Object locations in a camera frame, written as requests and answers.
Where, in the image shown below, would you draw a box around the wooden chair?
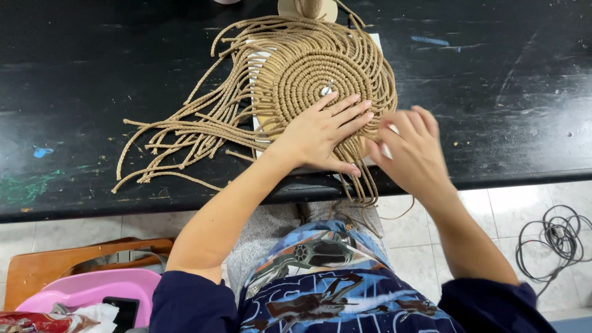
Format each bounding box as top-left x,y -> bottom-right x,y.
4,237 -> 175,311

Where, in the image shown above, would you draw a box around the pink plastic bag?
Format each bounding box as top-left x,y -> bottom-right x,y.
15,268 -> 162,330

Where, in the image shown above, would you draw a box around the white crumpled wrapper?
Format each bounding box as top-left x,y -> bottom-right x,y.
51,303 -> 120,333

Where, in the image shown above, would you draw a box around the person's left hand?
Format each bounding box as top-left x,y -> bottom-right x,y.
273,91 -> 376,179

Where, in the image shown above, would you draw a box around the person's dark blue printed shirt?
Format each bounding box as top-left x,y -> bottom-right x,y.
149,220 -> 558,333

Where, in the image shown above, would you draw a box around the blue object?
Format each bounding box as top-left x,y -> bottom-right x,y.
549,317 -> 592,333

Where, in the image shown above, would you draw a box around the coiled grey cable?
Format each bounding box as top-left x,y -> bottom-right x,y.
516,205 -> 592,298

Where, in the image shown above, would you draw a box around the person's right hand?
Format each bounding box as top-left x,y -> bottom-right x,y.
368,105 -> 457,198

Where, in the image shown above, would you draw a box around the white board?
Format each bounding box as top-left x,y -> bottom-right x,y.
245,32 -> 385,176

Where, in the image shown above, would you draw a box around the tan braided cord macrame mat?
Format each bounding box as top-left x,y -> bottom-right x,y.
112,13 -> 415,237

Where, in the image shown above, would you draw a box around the black phone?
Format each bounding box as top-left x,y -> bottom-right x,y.
102,296 -> 140,333

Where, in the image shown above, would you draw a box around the tan cord spool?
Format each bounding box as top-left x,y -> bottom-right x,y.
277,0 -> 339,24

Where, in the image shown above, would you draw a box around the red snack packet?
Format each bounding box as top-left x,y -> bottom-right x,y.
0,311 -> 100,333

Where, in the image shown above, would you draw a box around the person's grey trousers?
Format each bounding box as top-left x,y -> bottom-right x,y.
226,201 -> 390,297

